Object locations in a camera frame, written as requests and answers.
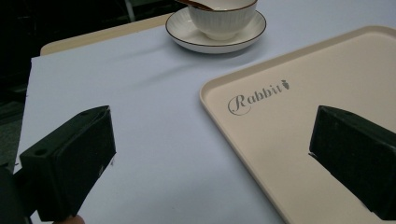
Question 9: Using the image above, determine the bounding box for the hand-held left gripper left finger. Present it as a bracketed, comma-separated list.
[19, 105, 118, 222]

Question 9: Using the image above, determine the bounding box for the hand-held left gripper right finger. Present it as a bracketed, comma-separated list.
[308, 105, 396, 221]

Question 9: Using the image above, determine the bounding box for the beige plastic tray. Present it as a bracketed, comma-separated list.
[199, 25, 396, 224]

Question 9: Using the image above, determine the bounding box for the white paper mat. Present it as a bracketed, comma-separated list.
[13, 0, 396, 224]

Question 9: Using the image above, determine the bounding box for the metal stand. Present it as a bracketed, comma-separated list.
[124, 0, 136, 22]

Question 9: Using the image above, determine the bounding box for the white ribbed bowl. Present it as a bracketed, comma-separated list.
[187, 0, 259, 41]

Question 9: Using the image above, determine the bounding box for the white saucer with dark rim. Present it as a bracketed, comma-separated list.
[164, 7, 267, 55]

